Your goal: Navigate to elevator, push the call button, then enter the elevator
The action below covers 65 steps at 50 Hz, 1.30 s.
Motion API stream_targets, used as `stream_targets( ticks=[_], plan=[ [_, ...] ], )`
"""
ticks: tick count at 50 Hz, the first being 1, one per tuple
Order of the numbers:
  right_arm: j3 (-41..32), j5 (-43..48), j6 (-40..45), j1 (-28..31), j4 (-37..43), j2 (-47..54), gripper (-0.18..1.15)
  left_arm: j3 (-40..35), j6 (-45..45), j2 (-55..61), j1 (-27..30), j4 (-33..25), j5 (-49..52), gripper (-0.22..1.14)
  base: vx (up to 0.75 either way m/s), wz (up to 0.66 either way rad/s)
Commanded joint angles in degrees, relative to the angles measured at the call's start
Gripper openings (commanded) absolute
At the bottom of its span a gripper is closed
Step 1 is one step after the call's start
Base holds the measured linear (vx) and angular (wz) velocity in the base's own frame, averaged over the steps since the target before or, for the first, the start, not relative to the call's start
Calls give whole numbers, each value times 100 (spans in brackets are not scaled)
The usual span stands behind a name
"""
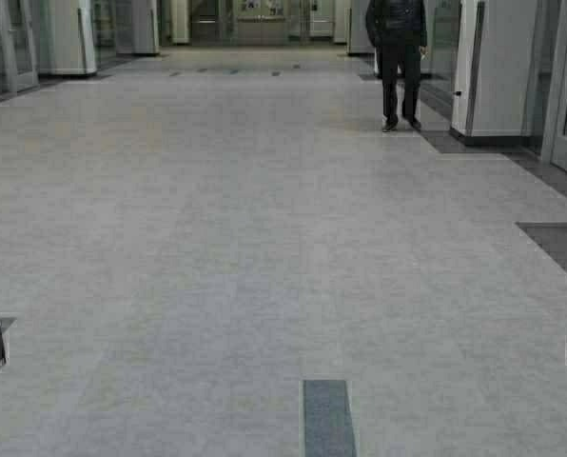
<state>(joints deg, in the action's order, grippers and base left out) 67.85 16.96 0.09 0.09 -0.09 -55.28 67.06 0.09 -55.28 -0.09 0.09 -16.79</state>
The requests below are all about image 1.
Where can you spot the white pillar right near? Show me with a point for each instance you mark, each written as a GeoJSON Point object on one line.
{"type": "Point", "coordinates": [495, 71]}

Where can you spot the white pillar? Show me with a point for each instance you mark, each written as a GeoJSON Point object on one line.
{"type": "Point", "coordinates": [65, 45]}
{"type": "Point", "coordinates": [495, 71]}
{"type": "Point", "coordinates": [136, 27]}

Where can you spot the person in dark clothes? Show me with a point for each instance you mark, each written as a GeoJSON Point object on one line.
{"type": "Point", "coordinates": [397, 30]}

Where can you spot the glass door left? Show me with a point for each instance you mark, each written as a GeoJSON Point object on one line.
{"type": "Point", "coordinates": [18, 58]}

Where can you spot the far double doors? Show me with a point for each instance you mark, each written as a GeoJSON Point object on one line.
{"type": "Point", "coordinates": [261, 23]}

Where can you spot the white pillar left far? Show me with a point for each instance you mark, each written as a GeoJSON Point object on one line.
{"type": "Point", "coordinates": [136, 27]}

